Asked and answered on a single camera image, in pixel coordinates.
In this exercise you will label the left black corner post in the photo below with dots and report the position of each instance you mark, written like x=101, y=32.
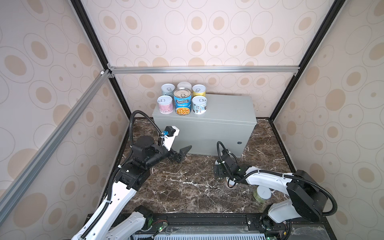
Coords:
x=96, y=44

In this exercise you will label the left diagonal aluminium rail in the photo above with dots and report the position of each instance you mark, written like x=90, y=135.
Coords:
x=21, y=184

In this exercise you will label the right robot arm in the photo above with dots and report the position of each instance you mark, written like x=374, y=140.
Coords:
x=306, y=198

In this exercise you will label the peach label white-lid can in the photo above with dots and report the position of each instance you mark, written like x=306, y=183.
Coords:
x=230, y=184

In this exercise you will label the grey metal cabinet box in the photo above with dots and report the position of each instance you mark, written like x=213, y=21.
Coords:
x=229, y=119

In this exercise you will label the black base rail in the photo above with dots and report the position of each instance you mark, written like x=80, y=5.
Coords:
x=227, y=227

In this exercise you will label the pink label white-lid can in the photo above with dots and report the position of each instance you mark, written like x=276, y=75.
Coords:
x=165, y=104

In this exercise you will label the right black corner post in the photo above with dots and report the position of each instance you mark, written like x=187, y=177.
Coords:
x=321, y=33

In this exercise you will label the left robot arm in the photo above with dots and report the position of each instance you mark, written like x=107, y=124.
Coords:
x=126, y=183

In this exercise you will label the teal label white-lid can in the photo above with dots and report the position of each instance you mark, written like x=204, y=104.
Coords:
x=168, y=90

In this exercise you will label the black corner post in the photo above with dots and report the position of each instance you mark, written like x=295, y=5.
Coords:
x=96, y=44
x=321, y=33

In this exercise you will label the yellow label white-lid can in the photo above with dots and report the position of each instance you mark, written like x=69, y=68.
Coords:
x=199, y=90

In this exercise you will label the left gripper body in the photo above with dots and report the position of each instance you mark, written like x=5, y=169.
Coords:
x=160, y=152

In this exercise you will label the horizontal aluminium rail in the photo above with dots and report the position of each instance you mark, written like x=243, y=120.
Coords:
x=204, y=70

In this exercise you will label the blue label white-lid can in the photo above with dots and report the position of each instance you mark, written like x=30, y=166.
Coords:
x=199, y=105

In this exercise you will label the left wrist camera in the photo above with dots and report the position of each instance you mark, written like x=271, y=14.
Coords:
x=168, y=136

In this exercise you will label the green orange label can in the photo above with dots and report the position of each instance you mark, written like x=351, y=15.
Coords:
x=185, y=85

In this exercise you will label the green yellow label can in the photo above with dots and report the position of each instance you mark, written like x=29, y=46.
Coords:
x=262, y=194

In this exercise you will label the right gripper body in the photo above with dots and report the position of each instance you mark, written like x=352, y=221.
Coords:
x=220, y=173

